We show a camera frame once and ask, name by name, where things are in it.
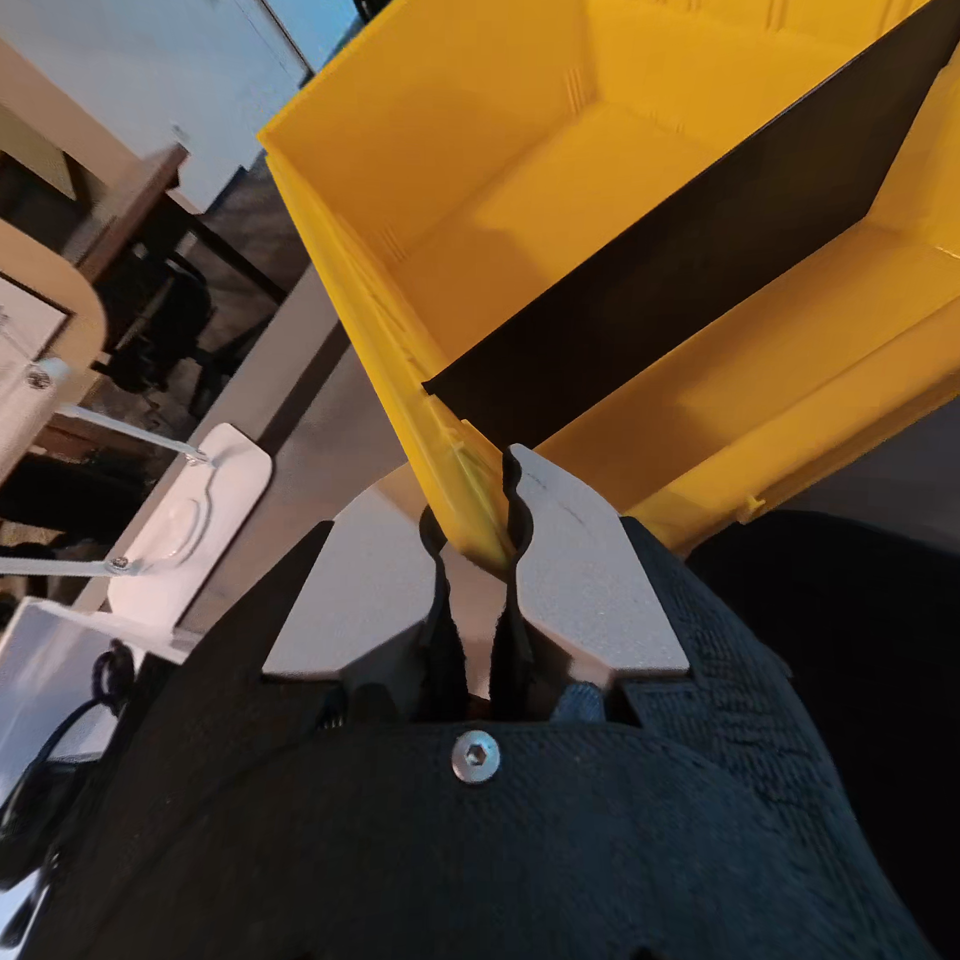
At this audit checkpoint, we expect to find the small wooden desk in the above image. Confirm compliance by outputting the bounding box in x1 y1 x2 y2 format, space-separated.
71 142 290 305

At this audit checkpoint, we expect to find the yellow plastic bin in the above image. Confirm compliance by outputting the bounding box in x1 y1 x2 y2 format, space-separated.
257 0 960 577

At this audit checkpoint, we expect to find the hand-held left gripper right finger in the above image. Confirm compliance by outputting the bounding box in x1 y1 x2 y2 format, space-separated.
491 442 693 717

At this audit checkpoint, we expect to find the black bin divider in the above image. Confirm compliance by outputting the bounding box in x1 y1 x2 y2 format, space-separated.
421 0 960 453

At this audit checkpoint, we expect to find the black office chair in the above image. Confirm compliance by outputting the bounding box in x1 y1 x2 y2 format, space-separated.
93 251 220 395

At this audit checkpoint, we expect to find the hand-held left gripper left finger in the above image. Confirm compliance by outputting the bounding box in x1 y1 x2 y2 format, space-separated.
261 465 470 710

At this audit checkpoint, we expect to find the black coiled cable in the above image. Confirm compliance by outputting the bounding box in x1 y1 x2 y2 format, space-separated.
0 643 138 856

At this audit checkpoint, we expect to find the wooden sign stand white base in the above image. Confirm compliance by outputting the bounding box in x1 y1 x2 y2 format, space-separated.
0 217 274 637

